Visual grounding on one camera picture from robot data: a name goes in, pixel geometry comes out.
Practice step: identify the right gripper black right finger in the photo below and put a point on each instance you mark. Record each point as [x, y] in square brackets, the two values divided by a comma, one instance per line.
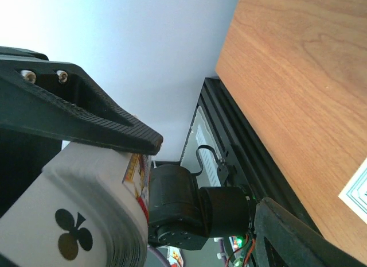
[284, 240]

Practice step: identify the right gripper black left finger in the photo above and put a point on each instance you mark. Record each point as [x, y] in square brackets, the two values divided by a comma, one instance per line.
[61, 101]

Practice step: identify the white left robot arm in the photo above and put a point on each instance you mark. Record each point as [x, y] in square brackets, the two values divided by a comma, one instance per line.
[184, 215]

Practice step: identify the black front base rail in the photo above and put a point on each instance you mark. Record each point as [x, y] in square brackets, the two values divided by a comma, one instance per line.
[246, 157]

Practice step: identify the light blue cable duct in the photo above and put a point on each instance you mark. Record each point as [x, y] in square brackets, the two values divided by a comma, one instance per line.
[204, 136]

